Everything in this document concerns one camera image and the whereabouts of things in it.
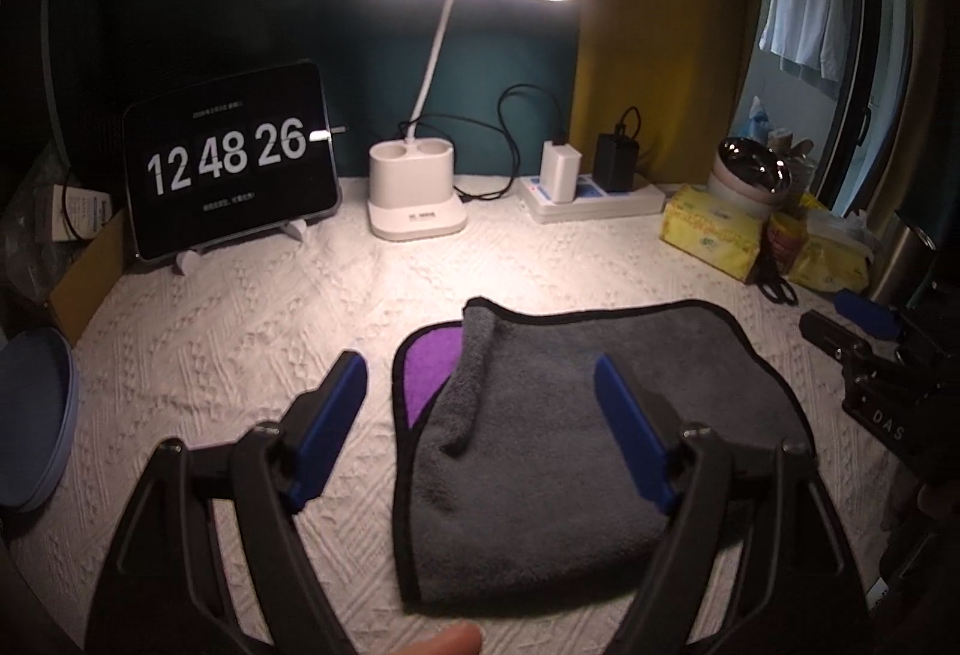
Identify purple and grey towel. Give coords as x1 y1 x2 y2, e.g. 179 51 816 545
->
392 298 811 613

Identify left hand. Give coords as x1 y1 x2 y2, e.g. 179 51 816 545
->
395 623 483 655

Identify steel tumbler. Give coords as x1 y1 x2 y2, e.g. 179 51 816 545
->
867 215 937 307

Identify yellow tissue pack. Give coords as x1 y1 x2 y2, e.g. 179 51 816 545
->
788 235 872 295
661 185 763 283

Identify white textured tablecloth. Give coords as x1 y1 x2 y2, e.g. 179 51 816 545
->
11 179 896 653

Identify black scissors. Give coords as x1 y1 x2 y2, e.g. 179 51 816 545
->
755 251 799 307

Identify white tablet stand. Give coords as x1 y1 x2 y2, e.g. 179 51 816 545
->
171 218 308 277

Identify white power strip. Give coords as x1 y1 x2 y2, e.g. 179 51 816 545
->
517 176 665 224

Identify white desk lamp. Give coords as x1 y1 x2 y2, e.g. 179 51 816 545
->
356 0 593 244

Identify steel bowl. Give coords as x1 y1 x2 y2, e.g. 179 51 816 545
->
708 137 793 220

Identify white power adapter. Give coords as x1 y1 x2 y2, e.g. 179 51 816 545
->
540 142 583 203

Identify cardboard box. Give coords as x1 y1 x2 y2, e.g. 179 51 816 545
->
47 212 130 345

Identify blue plastic plate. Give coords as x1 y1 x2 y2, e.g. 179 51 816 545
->
0 329 80 512

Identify black power adapter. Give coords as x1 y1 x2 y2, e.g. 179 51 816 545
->
592 134 640 192

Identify tablet showing clock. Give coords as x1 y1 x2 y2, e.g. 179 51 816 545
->
125 61 340 262

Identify clear plastic bag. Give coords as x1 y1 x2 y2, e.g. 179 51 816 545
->
2 184 114 302

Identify hanging white shirt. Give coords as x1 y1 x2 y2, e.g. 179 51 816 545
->
758 0 850 83

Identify yellow curtain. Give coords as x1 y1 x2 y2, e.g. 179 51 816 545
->
569 0 761 184

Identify dark green curtain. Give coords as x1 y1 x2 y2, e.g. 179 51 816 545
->
47 0 579 182

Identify black lamp cable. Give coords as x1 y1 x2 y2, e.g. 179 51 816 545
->
397 81 568 205

